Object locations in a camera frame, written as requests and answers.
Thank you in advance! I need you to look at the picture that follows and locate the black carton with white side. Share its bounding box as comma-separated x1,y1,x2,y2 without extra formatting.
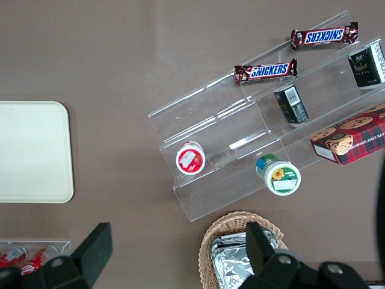
348,41,385,89

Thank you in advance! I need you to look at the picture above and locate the beige plastic tray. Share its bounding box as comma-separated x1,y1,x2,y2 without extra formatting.
0,101,75,204

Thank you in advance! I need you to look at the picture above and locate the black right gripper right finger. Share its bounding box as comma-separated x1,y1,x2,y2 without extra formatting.
240,222,371,289

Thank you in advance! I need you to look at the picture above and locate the foil wrapped pack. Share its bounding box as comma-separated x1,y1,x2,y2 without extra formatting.
209,237,282,289
210,230,279,250

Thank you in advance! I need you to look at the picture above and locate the red lid yogurt cup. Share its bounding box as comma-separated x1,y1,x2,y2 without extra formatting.
175,140,207,175

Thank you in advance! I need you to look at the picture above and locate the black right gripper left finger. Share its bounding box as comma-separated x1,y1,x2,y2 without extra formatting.
0,222,114,289

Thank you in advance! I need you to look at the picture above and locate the clear acrylic stepped stand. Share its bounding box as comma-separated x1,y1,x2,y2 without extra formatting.
147,10,385,223

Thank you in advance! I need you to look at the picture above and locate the green sunflower yogurt cup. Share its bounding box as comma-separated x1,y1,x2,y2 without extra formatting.
256,154,302,196

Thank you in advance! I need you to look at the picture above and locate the Snickers chocolate bar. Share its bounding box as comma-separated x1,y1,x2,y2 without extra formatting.
290,21,360,51
234,58,298,85

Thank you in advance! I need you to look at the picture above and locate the light wicker basket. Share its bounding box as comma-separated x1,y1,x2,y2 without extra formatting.
198,211,289,289

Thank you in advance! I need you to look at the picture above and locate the small black carton box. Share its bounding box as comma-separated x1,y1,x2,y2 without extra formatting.
273,84,310,125

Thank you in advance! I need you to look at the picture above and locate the clear acrylic bottle rack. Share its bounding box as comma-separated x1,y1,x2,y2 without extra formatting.
0,239,72,272

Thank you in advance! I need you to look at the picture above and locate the red tartan cookie box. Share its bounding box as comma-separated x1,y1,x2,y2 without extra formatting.
310,102,385,166

